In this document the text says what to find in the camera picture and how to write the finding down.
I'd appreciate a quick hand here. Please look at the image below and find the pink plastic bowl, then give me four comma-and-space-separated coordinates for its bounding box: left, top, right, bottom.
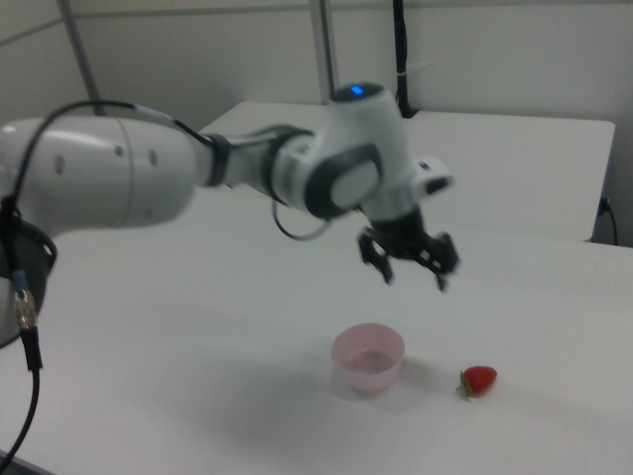
330, 322, 407, 398

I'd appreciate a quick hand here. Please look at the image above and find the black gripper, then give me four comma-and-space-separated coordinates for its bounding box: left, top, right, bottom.
357, 206, 462, 294

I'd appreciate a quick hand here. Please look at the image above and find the white table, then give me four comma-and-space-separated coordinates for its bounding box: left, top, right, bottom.
197, 100, 617, 244

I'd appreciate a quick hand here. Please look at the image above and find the black cable with metal connector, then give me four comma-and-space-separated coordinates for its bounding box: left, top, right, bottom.
0, 99, 220, 462

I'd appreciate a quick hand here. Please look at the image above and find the thin black cable loop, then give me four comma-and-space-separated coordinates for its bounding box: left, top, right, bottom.
270, 199, 333, 243

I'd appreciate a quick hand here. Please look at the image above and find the red strawberry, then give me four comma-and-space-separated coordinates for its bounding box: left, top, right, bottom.
455, 364, 499, 400

